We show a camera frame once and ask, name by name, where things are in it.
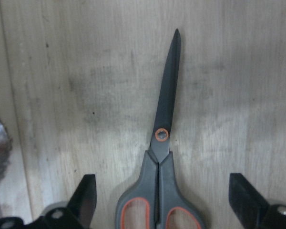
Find wooden drawer with white handle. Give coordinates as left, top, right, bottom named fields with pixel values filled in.
left=0, top=0, right=286, bottom=229

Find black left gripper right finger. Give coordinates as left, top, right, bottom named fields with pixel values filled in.
left=228, top=173, right=269, bottom=229

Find grey orange scissors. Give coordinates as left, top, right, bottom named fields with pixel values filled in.
left=115, top=30, right=206, bottom=229

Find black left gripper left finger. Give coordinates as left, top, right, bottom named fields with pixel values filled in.
left=67, top=174, right=97, bottom=228

